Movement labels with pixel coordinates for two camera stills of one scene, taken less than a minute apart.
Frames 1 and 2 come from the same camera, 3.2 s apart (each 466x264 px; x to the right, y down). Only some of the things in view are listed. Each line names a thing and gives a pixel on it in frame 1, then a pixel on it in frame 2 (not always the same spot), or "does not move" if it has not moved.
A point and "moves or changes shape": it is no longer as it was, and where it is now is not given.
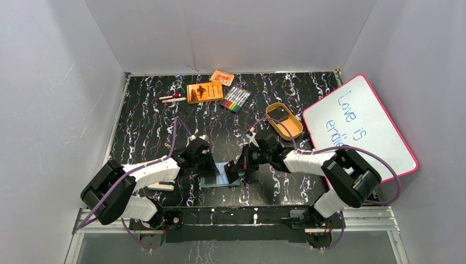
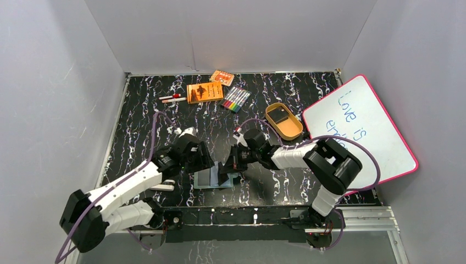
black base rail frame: (228, 224) does not move
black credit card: (231, 171) moves or changes shape
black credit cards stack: (278, 113) does not move
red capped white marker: (174, 95) does not move
